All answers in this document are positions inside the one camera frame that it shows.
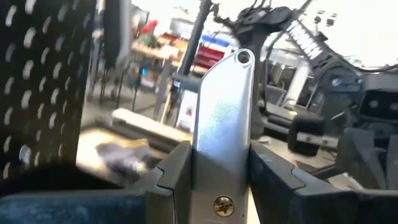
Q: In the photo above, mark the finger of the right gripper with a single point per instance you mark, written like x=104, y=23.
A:
x=360, y=158
x=392, y=161

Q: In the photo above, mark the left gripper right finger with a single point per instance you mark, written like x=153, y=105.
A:
x=311, y=208

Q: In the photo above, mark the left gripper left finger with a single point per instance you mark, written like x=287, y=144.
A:
x=93, y=208

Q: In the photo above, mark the grey metal utility knife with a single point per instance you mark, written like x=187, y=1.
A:
x=224, y=124

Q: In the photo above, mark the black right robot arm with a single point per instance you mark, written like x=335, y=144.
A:
x=304, y=40

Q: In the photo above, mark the black plastic pegboard bin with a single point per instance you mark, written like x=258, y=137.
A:
x=46, y=180

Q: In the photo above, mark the black block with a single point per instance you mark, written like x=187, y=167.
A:
x=306, y=133

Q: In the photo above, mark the black perforated pegboard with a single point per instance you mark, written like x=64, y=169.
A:
x=37, y=77

